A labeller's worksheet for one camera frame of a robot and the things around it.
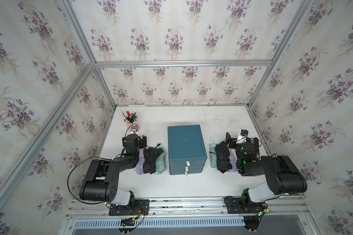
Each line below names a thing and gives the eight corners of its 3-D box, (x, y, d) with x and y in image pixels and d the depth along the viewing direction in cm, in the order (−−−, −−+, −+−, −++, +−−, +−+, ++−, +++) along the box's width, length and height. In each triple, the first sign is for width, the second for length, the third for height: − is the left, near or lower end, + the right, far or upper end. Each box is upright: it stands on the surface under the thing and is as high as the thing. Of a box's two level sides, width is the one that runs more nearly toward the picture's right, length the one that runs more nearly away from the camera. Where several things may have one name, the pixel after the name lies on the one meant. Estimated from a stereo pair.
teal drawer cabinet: (168, 176, 85) (166, 160, 67) (169, 144, 98) (168, 124, 81) (200, 177, 85) (207, 161, 67) (197, 145, 98) (202, 125, 81)
